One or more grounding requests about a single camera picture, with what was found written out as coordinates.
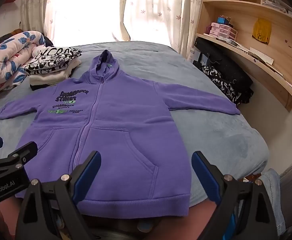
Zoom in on wooden wall shelf unit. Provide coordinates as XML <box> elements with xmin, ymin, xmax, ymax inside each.
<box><xmin>194</xmin><ymin>0</ymin><xmax>292</xmax><ymax>112</ymax></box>

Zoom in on loose papers on shelf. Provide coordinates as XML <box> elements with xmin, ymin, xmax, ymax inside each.
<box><xmin>221</xmin><ymin>38</ymin><xmax>284</xmax><ymax>77</ymax></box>

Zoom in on long black bag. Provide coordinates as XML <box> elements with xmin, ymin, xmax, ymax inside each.
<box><xmin>193</xmin><ymin>37</ymin><xmax>254</xmax><ymax>105</ymax></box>

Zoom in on black folded garment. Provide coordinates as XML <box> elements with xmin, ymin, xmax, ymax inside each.
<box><xmin>30</xmin><ymin>83</ymin><xmax>48</xmax><ymax>91</ymax></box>

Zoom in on yellow cloth bag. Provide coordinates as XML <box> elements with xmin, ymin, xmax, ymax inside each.
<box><xmin>252</xmin><ymin>18</ymin><xmax>272</xmax><ymax>45</ymax></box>

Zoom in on grey bed blanket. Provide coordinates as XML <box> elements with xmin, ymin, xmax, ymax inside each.
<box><xmin>0</xmin><ymin>41</ymin><xmax>270</xmax><ymax>212</ymax></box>

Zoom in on black and white printed garment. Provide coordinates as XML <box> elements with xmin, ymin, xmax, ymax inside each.
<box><xmin>24</xmin><ymin>46</ymin><xmax>83</xmax><ymax>76</ymax></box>

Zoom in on black and white patterned cloth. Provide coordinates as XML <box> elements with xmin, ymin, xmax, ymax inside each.
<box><xmin>202</xmin><ymin>65</ymin><xmax>244</xmax><ymax>103</ymax></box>

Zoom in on pink drawer box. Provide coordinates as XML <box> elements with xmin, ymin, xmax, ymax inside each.
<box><xmin>209</xmin><ymin>22</ymin><xmax>238</xmax><ymax>40</ymax></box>

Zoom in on blue denim jeans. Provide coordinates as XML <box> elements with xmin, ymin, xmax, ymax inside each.
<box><xmin>257</xmin><ymin>168</ymin><xmax>287</xmax><ymax>233</ymax></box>

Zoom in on cream folded garment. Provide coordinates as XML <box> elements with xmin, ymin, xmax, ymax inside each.
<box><xmin>29</xmin><ymin>59</ymin><xmax>81</xmax><ymax>86</ymax></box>

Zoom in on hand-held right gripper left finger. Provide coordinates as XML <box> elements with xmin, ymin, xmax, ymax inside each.
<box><xmin>15</xmin><ymin>151</ymin><xmax>102</xmax><ymax>240</ymax></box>

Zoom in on pink floral quilt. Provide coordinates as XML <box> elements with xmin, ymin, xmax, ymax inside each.
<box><xmin>0</xmin><ymin>30</ymin><xmax>46</xmax><ymax>98</ymax></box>

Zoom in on purple zip hoodie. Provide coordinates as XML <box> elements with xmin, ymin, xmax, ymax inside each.
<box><xmin>0</xmin><ymin>49</ymin><xmax>241</xmax><ymax>217</ymax></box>

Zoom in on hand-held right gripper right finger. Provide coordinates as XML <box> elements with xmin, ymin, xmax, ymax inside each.
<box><xmin>191</xmin><ymin>151</ymin><xmax>279</xmax><ymax>240</ymax></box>

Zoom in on white printed box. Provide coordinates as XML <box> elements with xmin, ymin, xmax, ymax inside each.
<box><xmin>188</xmin><ymin>47</ymin><xmax>202</xmax><ymax>63</ymax></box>

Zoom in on stack of papers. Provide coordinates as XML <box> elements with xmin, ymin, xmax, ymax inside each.
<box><xmin>263</xmin><ymin>0</ymin><xmax>292</xmax><ymax>15</ymax></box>

